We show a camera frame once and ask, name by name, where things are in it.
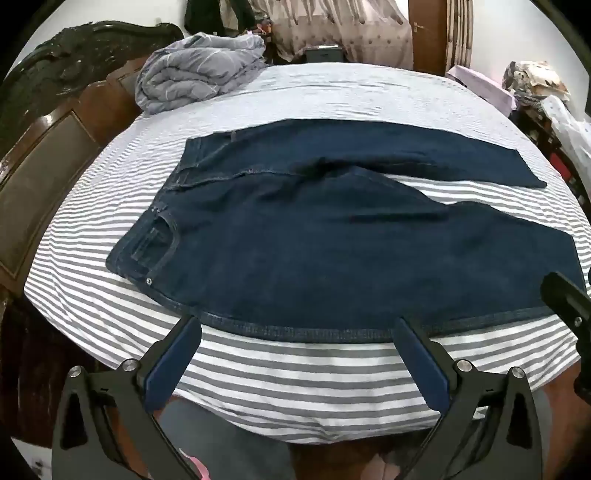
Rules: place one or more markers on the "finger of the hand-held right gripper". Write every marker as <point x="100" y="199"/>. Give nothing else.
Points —
<point x="568" y="304"/>

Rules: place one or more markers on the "black hanging clothing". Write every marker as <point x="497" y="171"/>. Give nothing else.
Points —
<point x="212" y="16"/>

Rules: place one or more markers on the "grey folded quilt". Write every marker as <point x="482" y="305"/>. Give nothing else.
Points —
<point x="194" y="74"/>

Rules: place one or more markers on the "dark carved wooden headboard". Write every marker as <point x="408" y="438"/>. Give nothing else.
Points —
<point x="51" y="138"/>

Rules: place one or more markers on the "white dotted cloth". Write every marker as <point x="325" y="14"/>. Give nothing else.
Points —
<point x="570" y="129"/>

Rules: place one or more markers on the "brown wooden door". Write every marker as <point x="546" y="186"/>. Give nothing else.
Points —
<point x="427" y="37"/>

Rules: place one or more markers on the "beige patterned curtain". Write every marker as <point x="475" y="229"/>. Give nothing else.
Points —
<point x="360" y="32"/>

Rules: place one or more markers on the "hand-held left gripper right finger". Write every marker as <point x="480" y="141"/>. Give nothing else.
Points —
<point x="422" y="369"/>

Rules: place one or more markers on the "patterned clothes pile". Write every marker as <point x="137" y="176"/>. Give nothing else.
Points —
<point x="535" y="78"/>

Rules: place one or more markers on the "black box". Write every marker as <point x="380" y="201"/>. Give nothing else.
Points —
<point x="324" y="54"/>

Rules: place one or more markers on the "dark blue denim pants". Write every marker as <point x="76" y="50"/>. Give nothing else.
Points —
<point x="323" y="254"/>

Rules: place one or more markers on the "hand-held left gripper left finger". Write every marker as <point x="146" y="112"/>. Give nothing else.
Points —
<point x="173" y="360"/>

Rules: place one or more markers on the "light purple cloth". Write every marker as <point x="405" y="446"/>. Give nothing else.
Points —
<point x="485" y="85"/>

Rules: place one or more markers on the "person's grey clothing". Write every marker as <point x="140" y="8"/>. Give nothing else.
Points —
<point x="221" y="443"/>

